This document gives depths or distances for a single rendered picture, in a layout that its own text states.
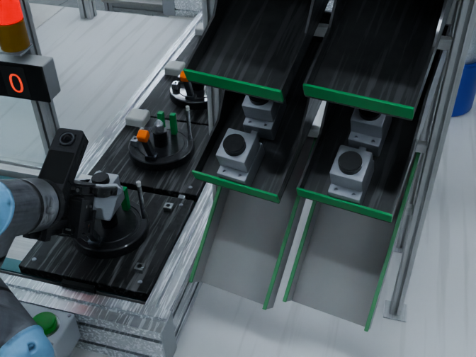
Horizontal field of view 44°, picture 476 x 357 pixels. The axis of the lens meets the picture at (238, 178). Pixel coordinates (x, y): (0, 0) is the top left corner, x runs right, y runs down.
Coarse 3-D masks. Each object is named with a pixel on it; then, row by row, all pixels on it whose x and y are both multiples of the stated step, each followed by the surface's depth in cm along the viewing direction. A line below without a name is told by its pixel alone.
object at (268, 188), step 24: (312, 48) 91; (240, 96) 89; (288, 96) 87; (240, 120) 87; (288, 120) 85; (312, 120) 84; (216, 144) 86; (264, 144) 84; (288, 144) 83; (216, 168) 84; (264, 168) 82; (288, 168) 79; (240, 192) 82; (264, 192) 78
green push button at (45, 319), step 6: (42, 312) 93; (48, 312) 93; (36, 318) 92; (42, 318) 92; (48, 318) 92; (54, 318) 92; (42, 324) 91; (48, 324) 91; (54, 324) 91; (48, 330) 90
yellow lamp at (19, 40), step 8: (16, 24) 98; (24, 24) 100; (0, 32) 98; (8, 32) 98; (16, 32) 98; (24, 32) 100; (0, 40) 99; (8, 40) 99; (16, 40) 99; (24, 40) 100; (8, 48) 100; (16, 48) 100; (24, 48) 101
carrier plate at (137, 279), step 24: (144, 192) 116; (168, 216) 110; (168, 240) 105; (24, 264) 101; (48, 264) 101; (72, 264) 101; (96, 264) 101; (120, 264) 101; (96, 288) 99; (120, 288) 97; (144, 288) 96
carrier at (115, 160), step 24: (144, 120) 134; (168, 120) 136; (120, 144) 128; (168, 144) 125; (192, 144) 125; (96, 168) 122; (120, 168) 122; (144, 168) 121; (168, 168) 121; (192, 168) 122; (168, 192) 116; (192, 192) 115
